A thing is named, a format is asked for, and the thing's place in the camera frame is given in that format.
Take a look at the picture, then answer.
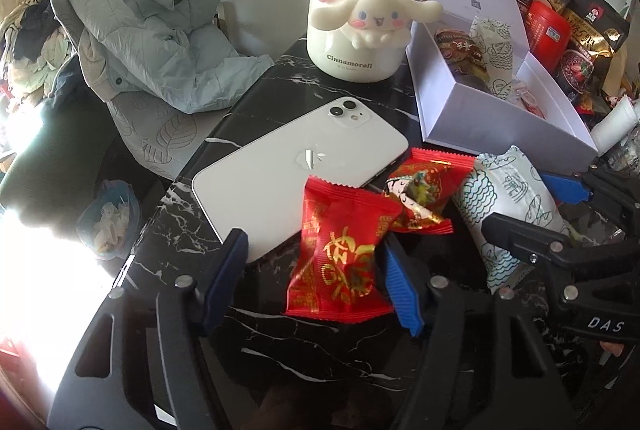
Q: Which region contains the dark green sofa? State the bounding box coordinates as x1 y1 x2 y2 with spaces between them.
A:
0 130 116 221

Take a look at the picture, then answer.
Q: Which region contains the strawberry print packet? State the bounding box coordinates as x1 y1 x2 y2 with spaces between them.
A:
557 49 608 96

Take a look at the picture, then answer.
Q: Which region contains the brown cereal sachet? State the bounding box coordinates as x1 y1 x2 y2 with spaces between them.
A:
434 29 488 77

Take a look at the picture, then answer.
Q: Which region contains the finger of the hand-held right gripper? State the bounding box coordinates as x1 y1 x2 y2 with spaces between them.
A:
482 211 640 272
540 163 640 241

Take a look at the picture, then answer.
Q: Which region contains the pile of clothes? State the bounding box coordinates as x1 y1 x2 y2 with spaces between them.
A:
0 0 83 111

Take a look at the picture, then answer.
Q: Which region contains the red candy packet gold print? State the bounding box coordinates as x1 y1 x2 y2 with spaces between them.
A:
285 175 403 322

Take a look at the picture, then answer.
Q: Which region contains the lavender gift box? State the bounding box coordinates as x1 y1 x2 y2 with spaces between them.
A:
404 0 599 161

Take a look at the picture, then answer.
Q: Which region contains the red tea canister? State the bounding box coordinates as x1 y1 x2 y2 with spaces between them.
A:
526 0 572 71

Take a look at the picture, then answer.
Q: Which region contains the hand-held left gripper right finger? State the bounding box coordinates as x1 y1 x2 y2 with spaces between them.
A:
382 237 576 430

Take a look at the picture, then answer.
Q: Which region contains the pale green puffer jacket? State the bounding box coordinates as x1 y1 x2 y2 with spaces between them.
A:
56 0 275 113

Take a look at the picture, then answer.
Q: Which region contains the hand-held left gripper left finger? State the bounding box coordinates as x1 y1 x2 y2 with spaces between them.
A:
47 227 249 430

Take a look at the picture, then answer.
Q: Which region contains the black and gold oat bag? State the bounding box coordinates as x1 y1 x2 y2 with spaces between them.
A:
562 0 631 58

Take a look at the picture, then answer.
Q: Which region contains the blue trash bag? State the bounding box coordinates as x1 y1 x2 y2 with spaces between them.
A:
75 179 142 261

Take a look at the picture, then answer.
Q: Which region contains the grey leaf-print chair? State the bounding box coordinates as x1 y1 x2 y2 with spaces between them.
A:
50 0 236 181

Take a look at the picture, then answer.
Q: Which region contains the kraft paper bag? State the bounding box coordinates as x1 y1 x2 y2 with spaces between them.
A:
600 38 632 98

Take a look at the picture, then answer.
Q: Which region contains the red candy packet figure print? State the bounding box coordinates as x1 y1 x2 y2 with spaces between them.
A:
382 147 476 233

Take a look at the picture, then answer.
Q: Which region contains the white smartphone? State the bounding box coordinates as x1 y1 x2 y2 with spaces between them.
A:
191 96 409 264

